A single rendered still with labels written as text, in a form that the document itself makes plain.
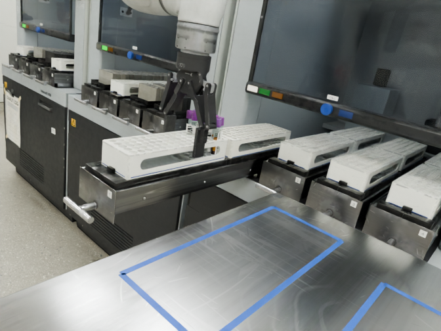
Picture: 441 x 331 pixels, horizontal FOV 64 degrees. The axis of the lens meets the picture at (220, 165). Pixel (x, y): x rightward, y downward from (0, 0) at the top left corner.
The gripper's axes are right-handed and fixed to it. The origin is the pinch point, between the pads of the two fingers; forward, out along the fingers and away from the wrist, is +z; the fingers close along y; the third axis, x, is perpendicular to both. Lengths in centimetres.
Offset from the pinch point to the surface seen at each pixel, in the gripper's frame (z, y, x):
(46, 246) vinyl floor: 86, -94, 9
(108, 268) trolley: 4.2, 26.9, -36.1
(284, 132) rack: -0.1, 4.9, 38.0
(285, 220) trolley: 4.3, 32.7, -4.0
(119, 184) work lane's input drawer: 4.8, 5.6, -20.8
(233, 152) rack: 3.0, 4.9, 13.8
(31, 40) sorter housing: -4, -180, 37
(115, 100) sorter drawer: 6, -66, 24
